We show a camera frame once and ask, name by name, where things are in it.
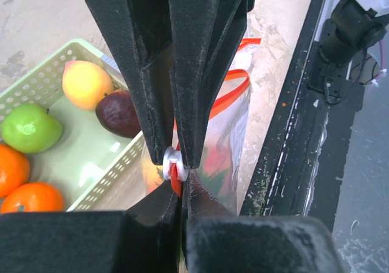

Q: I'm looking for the green plastic basket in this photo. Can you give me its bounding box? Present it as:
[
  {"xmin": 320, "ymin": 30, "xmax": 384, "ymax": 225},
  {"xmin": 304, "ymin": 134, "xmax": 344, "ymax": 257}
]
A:
[{"xmin": 1, "ymin": 39, "xmax": 145, "ymax": 211}]

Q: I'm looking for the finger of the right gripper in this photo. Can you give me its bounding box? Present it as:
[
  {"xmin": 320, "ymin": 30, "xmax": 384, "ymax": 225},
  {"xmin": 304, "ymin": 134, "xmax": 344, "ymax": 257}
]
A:
[
  {"xmin": 84, "ymin": 0, "xmax": 174, "ymax": 165},
  {"xmin": 169, "ymin": 0, "xmax": 254, "ymax": 168}
]

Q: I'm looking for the yellow orange toy fruit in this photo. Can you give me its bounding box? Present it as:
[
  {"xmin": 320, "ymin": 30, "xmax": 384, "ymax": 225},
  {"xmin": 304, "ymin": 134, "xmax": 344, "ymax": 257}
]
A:
[{"xmin": 62, "ymin": 60, "xmax": 114, "ymax": 110}]

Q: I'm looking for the green toy lime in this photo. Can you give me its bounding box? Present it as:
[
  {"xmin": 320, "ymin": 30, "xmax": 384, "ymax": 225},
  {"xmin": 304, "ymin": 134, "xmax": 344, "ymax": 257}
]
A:
[{"xmin": 1, "ymin": 103, "xmax": 63, "ymax": 154}]

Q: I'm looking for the clear zip bag orange zipper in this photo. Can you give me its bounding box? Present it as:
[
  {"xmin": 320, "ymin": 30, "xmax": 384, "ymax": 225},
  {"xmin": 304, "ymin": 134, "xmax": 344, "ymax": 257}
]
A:
[{"xmin": 141, "ymin": 37, "xmax": 262, "ymax": 216}]

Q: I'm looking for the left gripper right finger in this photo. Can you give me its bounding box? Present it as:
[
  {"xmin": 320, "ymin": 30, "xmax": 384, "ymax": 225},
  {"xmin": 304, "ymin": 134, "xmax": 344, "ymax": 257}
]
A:
[{"xmin": 182, "ymin": 172, "xmax": 344, "ymax": 272}]

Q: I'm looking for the dark red toy apple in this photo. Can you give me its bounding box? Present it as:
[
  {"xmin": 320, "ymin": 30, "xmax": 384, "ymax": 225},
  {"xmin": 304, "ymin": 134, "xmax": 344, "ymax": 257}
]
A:
[{"xmin": 95, "ymin": 89, "xmax": 141, "ymax": 138}]

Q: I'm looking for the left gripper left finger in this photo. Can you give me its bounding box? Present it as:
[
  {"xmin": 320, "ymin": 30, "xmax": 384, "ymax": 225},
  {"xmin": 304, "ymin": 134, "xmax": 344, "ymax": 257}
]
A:
[{"xmin": 1, "ymin": 183, "xmax": 181, "ymax": 272}]

